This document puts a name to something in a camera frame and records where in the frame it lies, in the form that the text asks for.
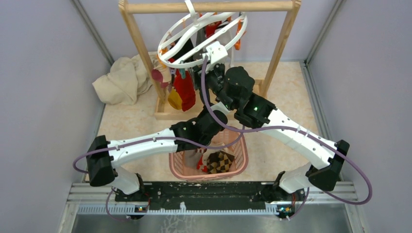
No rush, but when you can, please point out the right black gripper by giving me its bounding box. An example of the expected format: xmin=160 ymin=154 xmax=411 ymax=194
xmin=188 ymin=60 xmax=236 ymax=112

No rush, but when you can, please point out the brown yellow argyle sock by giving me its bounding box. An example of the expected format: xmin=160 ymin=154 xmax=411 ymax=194
xmin=207 ymin=151 xmax=235 ymax=174

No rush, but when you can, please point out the wooden hanger rack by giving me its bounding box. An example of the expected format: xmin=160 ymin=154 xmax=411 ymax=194
xmin=118 ymin=0 xmax=303 ymax=121

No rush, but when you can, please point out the red patterned sock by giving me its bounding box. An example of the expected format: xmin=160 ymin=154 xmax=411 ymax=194
xmin=205 ymin=21 xmax=222 ymax=38

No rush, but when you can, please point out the plain red sock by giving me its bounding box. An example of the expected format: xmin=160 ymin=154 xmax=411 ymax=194
xmin=173 ymin=70 xmax=196 ymax=112

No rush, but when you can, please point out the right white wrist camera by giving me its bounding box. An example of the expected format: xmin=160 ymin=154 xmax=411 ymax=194
xmin=202 ymin=41 xmax=228 ymax=72

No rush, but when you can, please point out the beige crumpled cloth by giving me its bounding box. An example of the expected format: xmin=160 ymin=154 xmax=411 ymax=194
xmin=92 ymin=54 xmax=153 ymax=105

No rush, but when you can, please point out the white round clip hanger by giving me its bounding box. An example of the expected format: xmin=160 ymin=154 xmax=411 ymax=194
xmin=157 ymin=0 xmax=248 ymax=69

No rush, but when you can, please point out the mustard yellow sock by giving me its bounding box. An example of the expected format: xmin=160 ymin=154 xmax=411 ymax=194
xmin=168 ymin=88 xmax=182 ymax=110

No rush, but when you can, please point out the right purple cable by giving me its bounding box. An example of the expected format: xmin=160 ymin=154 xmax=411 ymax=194
xmin=200 ymin=55 xmax=373 ymax=222

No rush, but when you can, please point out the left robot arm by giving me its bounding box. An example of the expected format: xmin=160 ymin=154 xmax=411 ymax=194
xmin=86 ymin=110 xmax=223 ymax=201

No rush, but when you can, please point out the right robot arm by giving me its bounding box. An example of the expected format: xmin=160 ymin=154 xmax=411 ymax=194
xmin=193 ymin=64 xmax=350 ymax=200

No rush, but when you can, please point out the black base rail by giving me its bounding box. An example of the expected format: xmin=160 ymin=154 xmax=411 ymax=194
xmin=67 ymin=182 xmax=358 ymax=218

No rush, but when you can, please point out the grey black sock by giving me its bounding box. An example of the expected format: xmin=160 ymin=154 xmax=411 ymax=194
xmin=172 ymin=29 xmax=206 ymax=65

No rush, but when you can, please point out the grey sock with striped cuff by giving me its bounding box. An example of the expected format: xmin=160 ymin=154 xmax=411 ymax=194
xmin=184 ymin=150 xmax=203 ymax=169

